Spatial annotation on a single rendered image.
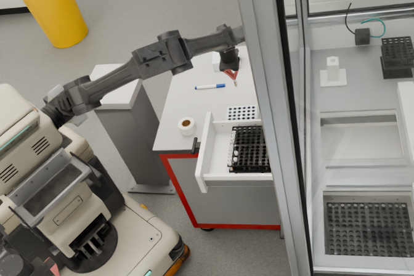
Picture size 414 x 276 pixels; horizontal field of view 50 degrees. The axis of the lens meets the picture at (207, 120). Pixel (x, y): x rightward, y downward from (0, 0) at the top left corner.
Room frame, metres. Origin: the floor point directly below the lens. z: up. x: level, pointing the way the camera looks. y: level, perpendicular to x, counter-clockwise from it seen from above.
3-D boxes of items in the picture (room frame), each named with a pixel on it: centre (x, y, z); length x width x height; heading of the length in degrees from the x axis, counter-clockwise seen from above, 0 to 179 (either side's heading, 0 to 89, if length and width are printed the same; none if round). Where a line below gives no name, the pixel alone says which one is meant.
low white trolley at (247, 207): (1.42, -0.13, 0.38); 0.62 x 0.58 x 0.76; 158
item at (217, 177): (0.97, -0.16, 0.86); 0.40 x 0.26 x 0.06; 68
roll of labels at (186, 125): (1.28, 0.08, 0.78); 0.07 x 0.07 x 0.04
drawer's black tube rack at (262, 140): (0.97, -0.15, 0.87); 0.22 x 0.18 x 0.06; 68
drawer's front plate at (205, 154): (1.04, 0.03, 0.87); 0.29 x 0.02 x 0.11; 158
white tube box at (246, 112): (1.24, -0.14, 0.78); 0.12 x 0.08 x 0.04; 70
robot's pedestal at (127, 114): (1.74, 0.38, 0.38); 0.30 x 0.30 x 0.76; 66
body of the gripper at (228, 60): (1.26, -0.14, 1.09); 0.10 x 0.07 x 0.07; 160
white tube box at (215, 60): (1.60, -0.17, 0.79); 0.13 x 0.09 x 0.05; 74
